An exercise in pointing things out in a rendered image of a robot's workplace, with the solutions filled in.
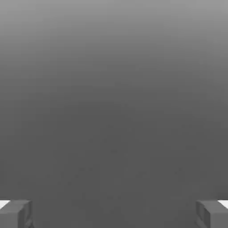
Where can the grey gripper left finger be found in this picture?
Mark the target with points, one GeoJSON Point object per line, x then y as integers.
{"type": "Point", "coordinates": [12, 213]}

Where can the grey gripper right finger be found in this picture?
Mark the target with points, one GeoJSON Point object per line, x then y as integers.
{"type": "Point", "coordinates": [215, 213]}

